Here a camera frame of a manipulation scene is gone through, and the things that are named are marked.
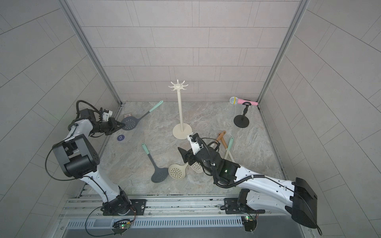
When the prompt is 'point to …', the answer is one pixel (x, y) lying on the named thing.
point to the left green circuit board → (120, 228)
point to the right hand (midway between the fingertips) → (184, 145)
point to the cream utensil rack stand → (182, 131)
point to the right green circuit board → (250, 223)
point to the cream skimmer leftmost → (177, 171)
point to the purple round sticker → (120, 137)
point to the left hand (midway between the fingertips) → (125, 121)
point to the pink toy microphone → (234, 100)
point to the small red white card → (127, 115)
